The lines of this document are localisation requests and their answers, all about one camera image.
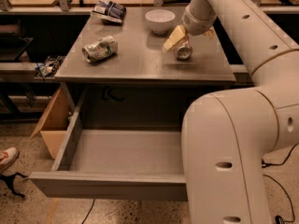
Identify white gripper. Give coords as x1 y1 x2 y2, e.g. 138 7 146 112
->
163 6 216 53

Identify red coke can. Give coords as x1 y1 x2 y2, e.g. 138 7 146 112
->
174 42 192 60

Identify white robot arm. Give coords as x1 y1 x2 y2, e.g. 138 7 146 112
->
180 0 299 224

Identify grey cabinet with top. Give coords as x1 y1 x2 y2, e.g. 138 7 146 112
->
56 7 235 130

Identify crushed silver green can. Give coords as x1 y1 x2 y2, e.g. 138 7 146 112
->
82 35 118 63

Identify open grey top drawer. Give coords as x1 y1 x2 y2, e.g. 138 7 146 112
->
30 87 188 202

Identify white bowl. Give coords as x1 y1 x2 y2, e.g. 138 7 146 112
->
145 9 176 34

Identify blue chip bag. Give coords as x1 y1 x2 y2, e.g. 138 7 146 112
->
91 0 126 23

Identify cardboard box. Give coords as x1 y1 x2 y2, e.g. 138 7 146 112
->
30 87 72 159

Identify white red shoe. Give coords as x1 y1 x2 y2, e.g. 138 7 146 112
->
0 147 19 174

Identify black cable under drawer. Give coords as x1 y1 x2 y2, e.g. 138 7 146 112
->
81 198 96 224

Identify black floor cable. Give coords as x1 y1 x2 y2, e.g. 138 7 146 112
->
261 143 299 224

